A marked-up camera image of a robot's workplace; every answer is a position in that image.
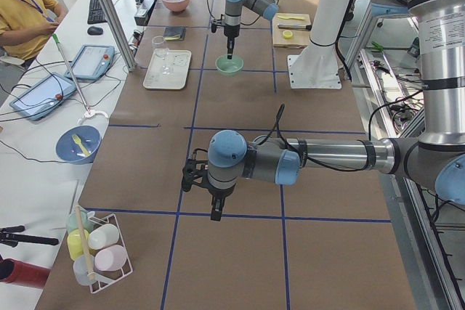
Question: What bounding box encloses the yellow cup in rack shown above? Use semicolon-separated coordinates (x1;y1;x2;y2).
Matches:
67;229;84;261

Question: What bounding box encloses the teach pendant near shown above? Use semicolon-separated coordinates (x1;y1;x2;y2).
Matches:
9;73;76;121

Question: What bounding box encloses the metal reacher stick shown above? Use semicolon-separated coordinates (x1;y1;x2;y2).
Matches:
52;34;109;125

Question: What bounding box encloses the black computer mouse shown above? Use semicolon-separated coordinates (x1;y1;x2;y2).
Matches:
87;26;103;36

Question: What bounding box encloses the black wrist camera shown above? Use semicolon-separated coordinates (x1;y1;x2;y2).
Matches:
181;158;208;192

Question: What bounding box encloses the teach pendant far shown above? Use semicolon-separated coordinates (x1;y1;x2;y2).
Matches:
70;44;116;81

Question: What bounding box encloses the grey yellow cloth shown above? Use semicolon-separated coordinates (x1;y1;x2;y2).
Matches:
163;26;186;41

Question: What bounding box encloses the white cup in rack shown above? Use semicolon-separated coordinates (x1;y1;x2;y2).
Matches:
88;224;120;250

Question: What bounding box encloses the black tripod handle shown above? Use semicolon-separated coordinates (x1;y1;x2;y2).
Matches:
1;225;60;248

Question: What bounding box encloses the green cup in rack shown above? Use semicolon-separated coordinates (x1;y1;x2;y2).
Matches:
66;211;94;233

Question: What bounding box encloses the clear measuring cup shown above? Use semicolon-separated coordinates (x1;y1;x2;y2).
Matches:
151;36;167;50

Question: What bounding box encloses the black keyboard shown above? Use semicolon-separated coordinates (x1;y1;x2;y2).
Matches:
87;0;107;25

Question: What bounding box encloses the teach pendant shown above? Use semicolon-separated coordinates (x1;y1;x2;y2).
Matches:
70;44;116;81
9;73;76;121

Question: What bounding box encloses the pink cup in rack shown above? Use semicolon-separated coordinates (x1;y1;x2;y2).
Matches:
94;245;128;272

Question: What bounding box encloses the person in yellow shirt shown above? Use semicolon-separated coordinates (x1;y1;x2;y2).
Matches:
1;0;68;62

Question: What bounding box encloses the cream bear tray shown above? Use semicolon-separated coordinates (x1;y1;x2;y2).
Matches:
142;49;192;90

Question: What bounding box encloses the blue bowl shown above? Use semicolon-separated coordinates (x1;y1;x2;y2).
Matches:
55;125;102;165

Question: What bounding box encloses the green bowl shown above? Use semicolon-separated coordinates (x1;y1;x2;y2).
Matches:
215;54;243;76

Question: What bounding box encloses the white wire cup rack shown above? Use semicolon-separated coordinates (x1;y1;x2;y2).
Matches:
66;205;133;294

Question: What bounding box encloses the yellow plastic fork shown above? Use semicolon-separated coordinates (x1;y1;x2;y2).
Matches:
72;134;90;157

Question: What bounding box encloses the aluminium frame post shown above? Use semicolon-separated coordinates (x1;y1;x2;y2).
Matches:
99;0;136;72

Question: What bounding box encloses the red cylinder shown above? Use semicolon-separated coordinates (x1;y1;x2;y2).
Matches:
1;258;50;289

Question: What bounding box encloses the steel muddler black tip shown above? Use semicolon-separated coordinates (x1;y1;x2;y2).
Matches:
278;24;312;31

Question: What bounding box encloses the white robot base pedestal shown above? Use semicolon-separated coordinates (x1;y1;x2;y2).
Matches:
288;0;352;89

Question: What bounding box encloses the half lemon slice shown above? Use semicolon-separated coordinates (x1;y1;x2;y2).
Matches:
282;30;294;39

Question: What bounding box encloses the wooden cutting board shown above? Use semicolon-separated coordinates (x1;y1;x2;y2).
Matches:
272;13;312;47

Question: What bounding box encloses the clear glass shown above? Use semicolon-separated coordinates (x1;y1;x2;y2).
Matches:
156;49;172;75

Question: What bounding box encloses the clear cup in rack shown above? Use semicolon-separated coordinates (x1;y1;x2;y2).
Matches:
73;254;96;286

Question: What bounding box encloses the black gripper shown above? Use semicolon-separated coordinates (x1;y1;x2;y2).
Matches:
207;175;237;221
224;24;240;60

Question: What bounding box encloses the yellow plastic knife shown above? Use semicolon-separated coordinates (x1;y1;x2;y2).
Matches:
276;15;306;21

